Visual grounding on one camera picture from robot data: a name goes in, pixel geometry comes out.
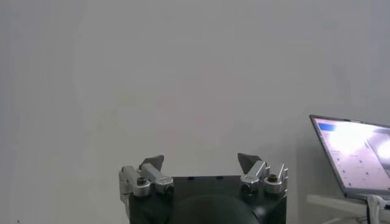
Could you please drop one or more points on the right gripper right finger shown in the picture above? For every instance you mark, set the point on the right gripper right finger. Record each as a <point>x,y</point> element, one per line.
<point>256,172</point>

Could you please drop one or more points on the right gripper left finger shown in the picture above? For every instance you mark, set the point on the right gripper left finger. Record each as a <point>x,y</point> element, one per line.
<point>153,176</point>

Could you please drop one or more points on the white side table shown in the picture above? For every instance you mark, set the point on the white side table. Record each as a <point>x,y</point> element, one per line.
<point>335,205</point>

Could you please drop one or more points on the open laptop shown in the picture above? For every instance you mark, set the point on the open laptop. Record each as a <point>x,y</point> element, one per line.
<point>353,158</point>

